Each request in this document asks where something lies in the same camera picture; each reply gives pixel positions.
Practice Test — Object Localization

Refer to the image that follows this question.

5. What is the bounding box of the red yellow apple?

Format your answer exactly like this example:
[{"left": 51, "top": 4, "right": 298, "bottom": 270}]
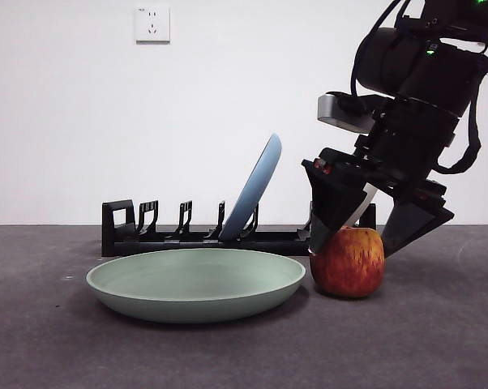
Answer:
[{"left": 310, "top": 226, "right": 386, "bottom": 300}]

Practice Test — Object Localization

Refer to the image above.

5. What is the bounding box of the pale green plate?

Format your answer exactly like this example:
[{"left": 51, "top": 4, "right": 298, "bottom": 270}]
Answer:
[{"left": 85, "top": 248, "right": 306, "bottom": 324}]

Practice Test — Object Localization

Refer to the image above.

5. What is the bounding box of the beige plate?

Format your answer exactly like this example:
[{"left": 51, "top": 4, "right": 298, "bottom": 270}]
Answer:
[{"left": 346, "top": 182, "right": 378, "bottom": 228}]

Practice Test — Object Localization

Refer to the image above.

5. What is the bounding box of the pale blue plate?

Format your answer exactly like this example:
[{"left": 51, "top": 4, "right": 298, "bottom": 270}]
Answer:
[{"left": 219, "top": 132, "right": 283, "bottom": 241}]

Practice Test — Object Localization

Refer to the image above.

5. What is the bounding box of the black plate rack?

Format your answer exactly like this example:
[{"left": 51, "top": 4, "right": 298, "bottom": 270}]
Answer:
[{"left": 101, "top": 199, "right": 377, "bottom": 258}]

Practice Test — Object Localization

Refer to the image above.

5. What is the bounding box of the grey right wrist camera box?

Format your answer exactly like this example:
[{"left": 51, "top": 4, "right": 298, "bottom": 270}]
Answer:
[{"left": 316, "top": 92, "right": 375, "bottom": 133}]

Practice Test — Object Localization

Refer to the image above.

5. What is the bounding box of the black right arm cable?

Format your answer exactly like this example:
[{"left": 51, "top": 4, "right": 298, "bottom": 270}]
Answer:
[
  {"left": 350, "top": 0, "right": 413, "bottom": 99},
  {"left": 434, "top": 52, "right": 483, "bottom": 175}
]

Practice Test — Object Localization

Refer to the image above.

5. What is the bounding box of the white wall socket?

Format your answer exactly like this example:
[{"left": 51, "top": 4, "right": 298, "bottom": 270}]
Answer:
[{"left": 135, "top": 6, "right": 172, "bottom": 45}]

